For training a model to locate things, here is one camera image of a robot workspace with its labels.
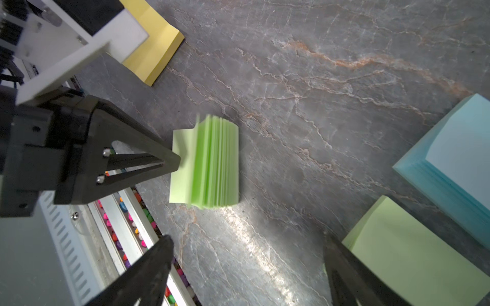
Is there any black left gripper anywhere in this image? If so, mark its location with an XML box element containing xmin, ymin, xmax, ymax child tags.
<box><xmin>1</xmin><ymin>86</ymin><xmax>181</xmax><ymax>218</ymax></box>

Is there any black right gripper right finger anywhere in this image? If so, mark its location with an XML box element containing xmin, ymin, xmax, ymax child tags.
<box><xmin>323</xmin><ymin>233</ymin><xmax>409</xmax><ymax>305</ymax></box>

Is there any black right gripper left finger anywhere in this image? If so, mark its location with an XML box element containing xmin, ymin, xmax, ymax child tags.
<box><xmin>88</xmin><ymin>235</ymin><xmax>174</xmax><ymax>305</ymax></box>

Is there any light green memo pad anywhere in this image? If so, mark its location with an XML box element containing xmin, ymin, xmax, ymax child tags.
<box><xmin>168</xmin><ymin>115</ymin><xmax>239</xmax><ymax>209</ymax></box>
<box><xmin>343</xmin><ymin>196</ymin><xmax>489</xmax><ymax>305</ymax></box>

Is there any light green memo pad front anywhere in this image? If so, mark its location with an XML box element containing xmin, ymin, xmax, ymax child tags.
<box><xmin>168</xmin><ymin>115</ymin><xmax>239</xmax><ymax>209</ymax></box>

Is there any light blue memo pad front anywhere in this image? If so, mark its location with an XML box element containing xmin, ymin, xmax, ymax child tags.
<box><xmin>393</xmin><ymin>94</ymin><xmax>489</xmax><ymax>247</ymax></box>

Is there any yellow memo pad near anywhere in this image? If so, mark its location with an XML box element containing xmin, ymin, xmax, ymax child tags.
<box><xmin>121</xmin><ymin>0</ymin><xmax>185</xmax><ymax>86</ymax></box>

